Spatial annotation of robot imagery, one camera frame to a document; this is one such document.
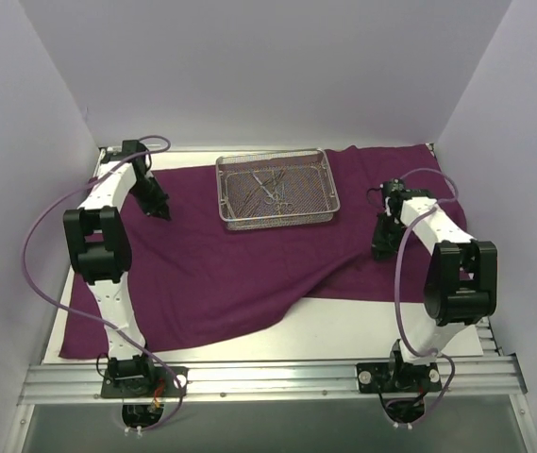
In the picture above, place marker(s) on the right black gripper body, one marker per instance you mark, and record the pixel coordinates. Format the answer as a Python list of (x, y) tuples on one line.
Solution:
[(383, 241)]

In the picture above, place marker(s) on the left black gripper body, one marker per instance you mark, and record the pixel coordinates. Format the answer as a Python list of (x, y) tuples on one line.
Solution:
[(156, 201)]

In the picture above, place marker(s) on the purple cloth wrap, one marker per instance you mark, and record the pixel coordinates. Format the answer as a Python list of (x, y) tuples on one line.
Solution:
[(305, 292)]

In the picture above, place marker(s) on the metal mesh instrument tray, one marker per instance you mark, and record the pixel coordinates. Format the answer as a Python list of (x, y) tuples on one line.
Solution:
[(309, 185)]

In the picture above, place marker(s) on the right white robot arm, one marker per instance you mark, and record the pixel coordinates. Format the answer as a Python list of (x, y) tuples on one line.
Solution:
[(461, 282)]

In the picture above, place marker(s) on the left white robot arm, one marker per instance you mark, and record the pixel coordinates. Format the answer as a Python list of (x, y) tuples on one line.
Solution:
[(101, 254)]

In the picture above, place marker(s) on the silver surgical scissors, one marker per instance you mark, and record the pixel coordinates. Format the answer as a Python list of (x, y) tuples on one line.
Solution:
[(269, 188)]

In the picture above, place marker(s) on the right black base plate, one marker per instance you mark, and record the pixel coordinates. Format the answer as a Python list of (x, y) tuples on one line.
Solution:
[(387, 378)]

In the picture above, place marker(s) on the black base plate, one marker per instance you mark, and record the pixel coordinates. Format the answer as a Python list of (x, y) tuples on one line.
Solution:
[(131, 383), (387, 378)]

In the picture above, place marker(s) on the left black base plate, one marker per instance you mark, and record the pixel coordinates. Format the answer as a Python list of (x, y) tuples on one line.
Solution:
[(131, 383)]

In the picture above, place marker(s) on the aluminium front rail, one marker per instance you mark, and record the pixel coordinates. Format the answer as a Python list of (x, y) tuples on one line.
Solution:
[(79, 383)]

